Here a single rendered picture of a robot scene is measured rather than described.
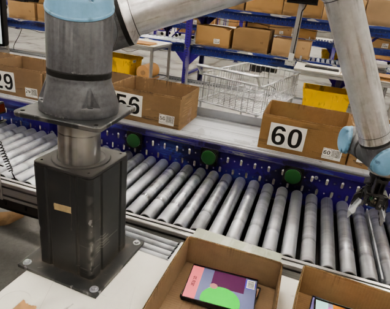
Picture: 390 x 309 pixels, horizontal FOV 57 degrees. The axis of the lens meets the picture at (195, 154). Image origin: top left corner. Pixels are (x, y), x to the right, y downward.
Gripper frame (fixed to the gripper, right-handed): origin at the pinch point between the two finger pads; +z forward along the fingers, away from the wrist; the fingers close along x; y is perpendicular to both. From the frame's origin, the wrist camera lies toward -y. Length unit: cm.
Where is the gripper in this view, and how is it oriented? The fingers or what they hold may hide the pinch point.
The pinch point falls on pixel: (363, 219)
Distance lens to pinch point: 150.6
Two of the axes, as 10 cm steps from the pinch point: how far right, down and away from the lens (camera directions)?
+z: -1.0, 9.1, 4.0
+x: 9.4, 2.1, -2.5
